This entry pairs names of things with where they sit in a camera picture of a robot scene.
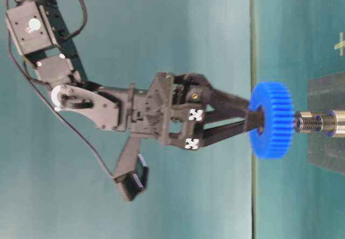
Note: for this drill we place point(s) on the threaded steel shaft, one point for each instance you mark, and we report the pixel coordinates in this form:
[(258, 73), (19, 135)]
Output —
[(331, 122)]

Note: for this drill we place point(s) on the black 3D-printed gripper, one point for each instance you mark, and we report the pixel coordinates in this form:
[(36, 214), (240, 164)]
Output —
[(172, 110)]

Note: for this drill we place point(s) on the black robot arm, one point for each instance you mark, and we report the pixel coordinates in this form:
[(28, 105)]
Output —
[(49, 55)]

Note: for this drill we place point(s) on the grey metal base plate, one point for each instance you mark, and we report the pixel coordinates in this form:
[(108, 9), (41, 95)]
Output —
[(324, 94)]

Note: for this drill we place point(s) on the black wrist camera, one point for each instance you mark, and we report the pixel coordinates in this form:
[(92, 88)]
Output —
[(132, 184)]

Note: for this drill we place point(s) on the large blue plastic gear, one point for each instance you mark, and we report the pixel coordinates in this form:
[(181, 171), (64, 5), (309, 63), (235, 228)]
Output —
[(274, 99)]

